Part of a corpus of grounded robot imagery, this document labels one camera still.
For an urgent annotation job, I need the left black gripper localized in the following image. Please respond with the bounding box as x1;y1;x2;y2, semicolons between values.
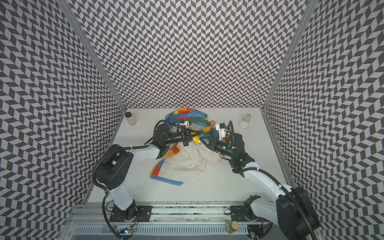
162;125;200;146

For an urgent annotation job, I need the rainbow coloured jacket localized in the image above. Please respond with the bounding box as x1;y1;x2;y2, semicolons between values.
150;108;221;186

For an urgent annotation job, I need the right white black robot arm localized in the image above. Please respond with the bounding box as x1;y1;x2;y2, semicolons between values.
200;134;320;240

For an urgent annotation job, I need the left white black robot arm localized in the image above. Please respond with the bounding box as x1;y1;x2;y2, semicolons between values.
92;120;201;221

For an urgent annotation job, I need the white bottle back right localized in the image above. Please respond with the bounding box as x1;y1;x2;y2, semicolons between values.
239;114;251;130

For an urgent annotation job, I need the black-lid jar back left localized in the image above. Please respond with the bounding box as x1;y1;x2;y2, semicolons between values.
125;112;137;126

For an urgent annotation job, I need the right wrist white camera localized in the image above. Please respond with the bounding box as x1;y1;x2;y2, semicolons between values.
216;123;230;143

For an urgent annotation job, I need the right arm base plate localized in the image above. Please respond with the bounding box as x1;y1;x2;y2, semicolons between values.
229;205;269;224

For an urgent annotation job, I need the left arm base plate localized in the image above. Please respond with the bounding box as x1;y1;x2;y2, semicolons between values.
109;206;153;223

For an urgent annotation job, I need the tan-lid jar on rail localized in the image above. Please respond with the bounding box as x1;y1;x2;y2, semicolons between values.
226;221;240;234

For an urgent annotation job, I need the aluminium front rail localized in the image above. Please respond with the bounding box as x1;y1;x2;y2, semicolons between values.
68;202;280;226

